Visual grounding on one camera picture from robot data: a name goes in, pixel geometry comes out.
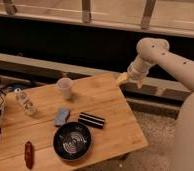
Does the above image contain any clear plastic bottle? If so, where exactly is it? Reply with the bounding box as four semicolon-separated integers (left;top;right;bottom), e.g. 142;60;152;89
14;88;36;116

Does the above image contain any translucent plastic cup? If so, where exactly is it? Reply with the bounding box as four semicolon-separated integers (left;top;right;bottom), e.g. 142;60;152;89
57;78;73;100

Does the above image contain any dark ceramic bowl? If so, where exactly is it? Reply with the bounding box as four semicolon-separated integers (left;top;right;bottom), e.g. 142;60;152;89
53;122;92;161

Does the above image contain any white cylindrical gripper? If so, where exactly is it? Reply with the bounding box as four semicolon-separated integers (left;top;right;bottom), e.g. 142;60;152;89
116;58;151;89

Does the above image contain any blue sponge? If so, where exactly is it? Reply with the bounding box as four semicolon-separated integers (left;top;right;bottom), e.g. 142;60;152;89
54;108;70;127

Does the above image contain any wooden table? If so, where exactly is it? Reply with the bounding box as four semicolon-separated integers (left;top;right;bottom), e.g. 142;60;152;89
0;74;148;171

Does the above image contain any black white striped box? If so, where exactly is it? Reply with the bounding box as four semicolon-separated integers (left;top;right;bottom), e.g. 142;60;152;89
78;112;105;129

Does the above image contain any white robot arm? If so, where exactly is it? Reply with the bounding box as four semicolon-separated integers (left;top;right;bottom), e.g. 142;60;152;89
117;38;194;171

